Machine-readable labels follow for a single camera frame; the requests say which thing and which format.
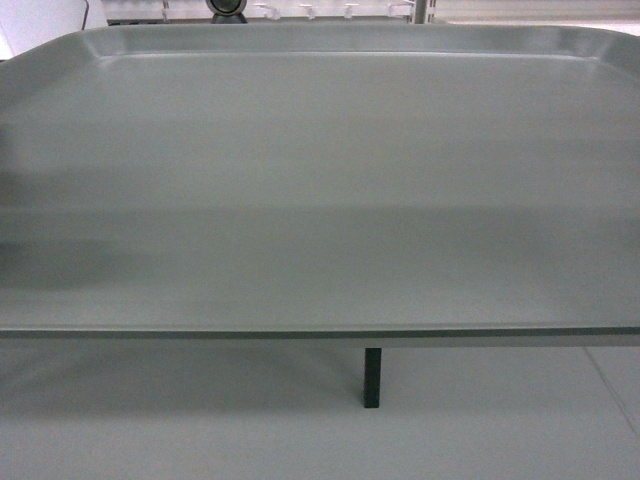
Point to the grey plastic tray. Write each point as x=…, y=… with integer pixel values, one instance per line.
x=372, y=185

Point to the black barcode scanner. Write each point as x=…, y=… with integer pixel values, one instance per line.
x=227, y=11

